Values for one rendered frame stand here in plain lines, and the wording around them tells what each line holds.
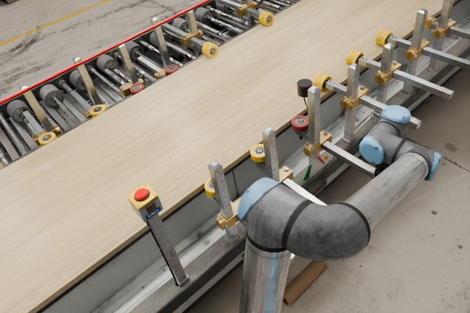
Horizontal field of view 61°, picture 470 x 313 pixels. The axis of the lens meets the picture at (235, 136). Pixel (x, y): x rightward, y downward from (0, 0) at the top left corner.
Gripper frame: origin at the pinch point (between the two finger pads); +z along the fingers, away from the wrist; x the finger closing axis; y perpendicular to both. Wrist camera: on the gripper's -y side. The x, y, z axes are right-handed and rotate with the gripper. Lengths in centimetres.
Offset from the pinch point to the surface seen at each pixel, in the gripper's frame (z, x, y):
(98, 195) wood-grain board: -9, -87, -73
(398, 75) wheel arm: -13, 48, -25
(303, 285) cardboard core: 76, -27, -19
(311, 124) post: -16.9, -6.0, -30.1
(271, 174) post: -7.8, -31.0, -29.5
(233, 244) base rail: 12, -57, -28
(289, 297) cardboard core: 75, -37, -20
